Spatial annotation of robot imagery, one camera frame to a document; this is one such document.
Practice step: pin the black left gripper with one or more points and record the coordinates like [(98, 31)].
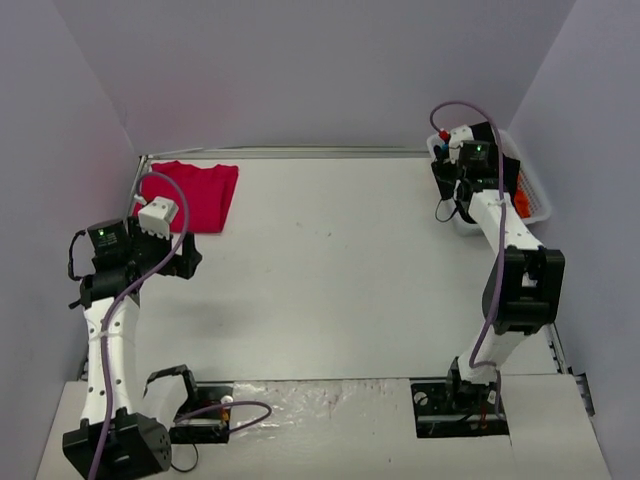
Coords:
[(167, 251)]

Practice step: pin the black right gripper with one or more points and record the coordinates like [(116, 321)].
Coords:
[(445, 176)]

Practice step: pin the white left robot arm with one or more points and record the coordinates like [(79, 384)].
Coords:
[(124, 427)]

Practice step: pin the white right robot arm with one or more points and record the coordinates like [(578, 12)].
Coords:
[(523, 290)]

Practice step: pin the red folded t-shirt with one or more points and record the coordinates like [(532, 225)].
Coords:
[(209, 193)]

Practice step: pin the orange t-shirt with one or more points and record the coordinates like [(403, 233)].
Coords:
[(521, 201)]

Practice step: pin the white plastic basket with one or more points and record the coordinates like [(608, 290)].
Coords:
[(538, 205)]

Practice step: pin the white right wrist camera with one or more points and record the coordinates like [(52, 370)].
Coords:
[(458, 136)]

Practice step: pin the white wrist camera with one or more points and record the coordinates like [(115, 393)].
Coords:
[(458, 136), (155, 218)]

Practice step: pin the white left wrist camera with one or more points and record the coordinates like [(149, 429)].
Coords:
[(155, 218)]

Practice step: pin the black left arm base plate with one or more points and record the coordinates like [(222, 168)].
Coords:
[(211, 427)]

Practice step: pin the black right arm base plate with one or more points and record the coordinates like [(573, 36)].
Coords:
[(440, 415)]

